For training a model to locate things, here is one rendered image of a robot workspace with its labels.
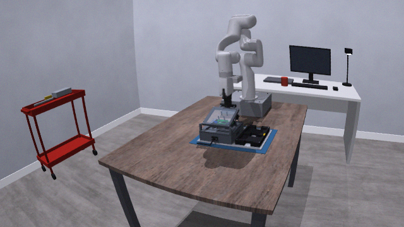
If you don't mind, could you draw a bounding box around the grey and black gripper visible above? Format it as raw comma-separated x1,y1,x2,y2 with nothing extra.
219,77,234,108

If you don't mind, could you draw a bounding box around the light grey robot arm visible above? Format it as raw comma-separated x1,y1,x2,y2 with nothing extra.
215,15,263,100

